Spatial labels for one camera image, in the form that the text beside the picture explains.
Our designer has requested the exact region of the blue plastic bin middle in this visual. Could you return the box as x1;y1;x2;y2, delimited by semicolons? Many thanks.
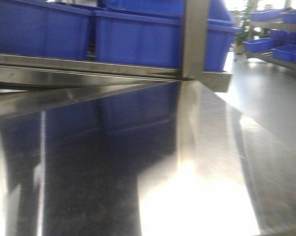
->
94;11;182;68

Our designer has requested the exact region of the blue bin top far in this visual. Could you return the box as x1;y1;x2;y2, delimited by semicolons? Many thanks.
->
250;8;285;22

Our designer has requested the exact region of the blue plastic bin left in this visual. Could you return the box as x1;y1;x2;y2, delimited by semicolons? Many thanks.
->
0;0;93;60

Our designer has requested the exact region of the stainless steel shelf rack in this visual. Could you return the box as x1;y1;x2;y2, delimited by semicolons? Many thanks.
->
0;0;232;92

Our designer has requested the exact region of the blue bin lower far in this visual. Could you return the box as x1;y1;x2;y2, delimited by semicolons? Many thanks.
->
243;38;276;52

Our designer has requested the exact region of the blue plastic bin right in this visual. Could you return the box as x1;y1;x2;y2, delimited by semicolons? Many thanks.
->
204;0;242;72

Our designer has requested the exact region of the right metal shelf rack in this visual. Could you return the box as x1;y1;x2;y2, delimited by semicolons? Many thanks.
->
244;7;296;70

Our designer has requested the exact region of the blue bin lower middle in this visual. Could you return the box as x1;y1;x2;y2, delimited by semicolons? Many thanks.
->
272;45;296;62

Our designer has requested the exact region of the green potted plant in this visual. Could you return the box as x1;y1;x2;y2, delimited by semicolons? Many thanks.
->
232;0;258;55

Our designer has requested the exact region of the blue plastic bin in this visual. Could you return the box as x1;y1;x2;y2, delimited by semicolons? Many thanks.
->
0;0;93;60
94;11;182;68
204;0;242;72

